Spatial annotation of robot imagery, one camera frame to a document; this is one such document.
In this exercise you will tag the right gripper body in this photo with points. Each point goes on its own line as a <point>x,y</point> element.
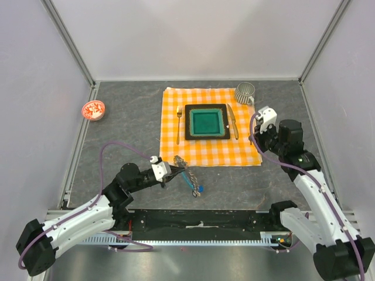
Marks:
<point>268,140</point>

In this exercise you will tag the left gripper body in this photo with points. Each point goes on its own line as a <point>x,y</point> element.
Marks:
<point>164,180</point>

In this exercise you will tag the large keyring organiser with rings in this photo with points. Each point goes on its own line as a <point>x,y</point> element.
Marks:
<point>187,174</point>

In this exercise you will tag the black yellow key tag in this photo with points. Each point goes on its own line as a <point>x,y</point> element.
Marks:
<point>195,194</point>

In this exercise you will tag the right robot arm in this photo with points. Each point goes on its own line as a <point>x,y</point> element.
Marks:
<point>338,250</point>

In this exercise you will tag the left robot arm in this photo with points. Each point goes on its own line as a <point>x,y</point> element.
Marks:
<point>41,243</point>

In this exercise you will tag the gold knife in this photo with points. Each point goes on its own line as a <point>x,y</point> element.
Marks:
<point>233,121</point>

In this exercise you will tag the striped mug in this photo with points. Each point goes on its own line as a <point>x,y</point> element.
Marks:
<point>244,93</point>

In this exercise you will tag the black teal square plate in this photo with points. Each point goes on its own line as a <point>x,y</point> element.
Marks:
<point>206,122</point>

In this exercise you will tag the gold fork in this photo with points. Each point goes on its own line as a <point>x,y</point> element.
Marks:
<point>179,115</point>

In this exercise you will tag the red white patterned bowl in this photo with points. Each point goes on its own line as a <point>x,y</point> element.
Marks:
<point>93,110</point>

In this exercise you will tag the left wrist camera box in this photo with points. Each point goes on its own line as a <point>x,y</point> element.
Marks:
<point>160,168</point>

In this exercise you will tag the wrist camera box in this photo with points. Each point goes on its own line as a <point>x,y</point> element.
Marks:
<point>160,168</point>
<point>266,118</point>

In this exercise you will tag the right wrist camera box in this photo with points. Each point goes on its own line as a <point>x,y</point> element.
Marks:
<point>266,118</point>

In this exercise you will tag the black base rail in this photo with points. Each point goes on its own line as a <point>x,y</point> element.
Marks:
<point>200,225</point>

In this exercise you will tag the white cable duct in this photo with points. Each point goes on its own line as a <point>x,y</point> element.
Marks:
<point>104,239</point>

